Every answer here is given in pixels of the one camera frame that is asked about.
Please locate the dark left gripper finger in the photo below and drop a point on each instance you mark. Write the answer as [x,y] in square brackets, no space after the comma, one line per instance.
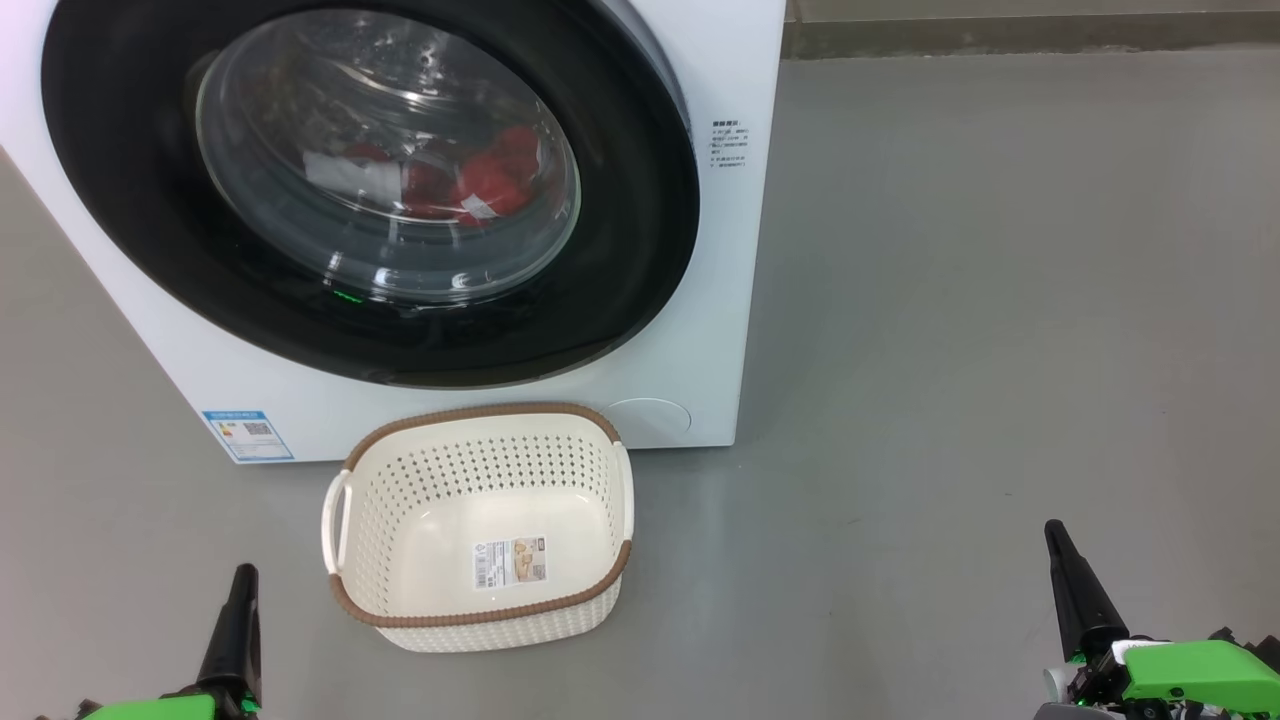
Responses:
[235,640]

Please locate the paper product label sticker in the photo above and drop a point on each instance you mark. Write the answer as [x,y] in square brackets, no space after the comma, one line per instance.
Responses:
[510,563]

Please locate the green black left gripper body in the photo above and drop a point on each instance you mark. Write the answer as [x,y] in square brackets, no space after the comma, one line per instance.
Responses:
[160,708]

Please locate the blue energy label sticker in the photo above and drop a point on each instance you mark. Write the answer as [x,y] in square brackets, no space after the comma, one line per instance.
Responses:
[248,437]

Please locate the red and white garment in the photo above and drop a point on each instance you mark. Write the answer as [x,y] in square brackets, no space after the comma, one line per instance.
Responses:
[490,180]

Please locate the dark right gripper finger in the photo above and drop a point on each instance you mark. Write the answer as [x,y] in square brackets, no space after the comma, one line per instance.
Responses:
[1085,600]

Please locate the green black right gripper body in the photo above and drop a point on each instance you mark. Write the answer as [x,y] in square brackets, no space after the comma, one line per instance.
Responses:
[1190,675]

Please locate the white front-load washing machine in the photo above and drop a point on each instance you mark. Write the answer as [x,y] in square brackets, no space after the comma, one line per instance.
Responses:
[720,300]

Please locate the cream perforated basket brown rim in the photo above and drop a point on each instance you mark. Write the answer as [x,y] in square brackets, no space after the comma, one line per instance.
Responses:
[440,565]

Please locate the washing machine glass door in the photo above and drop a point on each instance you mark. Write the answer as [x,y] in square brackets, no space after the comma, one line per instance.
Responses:
[120,200]

